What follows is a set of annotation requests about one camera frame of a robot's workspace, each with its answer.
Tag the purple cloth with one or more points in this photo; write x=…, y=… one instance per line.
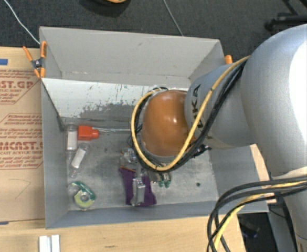
x=150, y=196

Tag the clear plastic bottle white label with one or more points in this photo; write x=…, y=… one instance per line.
x=72, y=140
x=78, y=157

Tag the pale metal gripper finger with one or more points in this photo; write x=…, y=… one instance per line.
x=128, y=156
x=139, y=193

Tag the brown cardboard board red print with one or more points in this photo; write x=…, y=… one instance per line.
x=16, y=193

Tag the grey metal bin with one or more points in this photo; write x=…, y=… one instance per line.
x=111, y=59

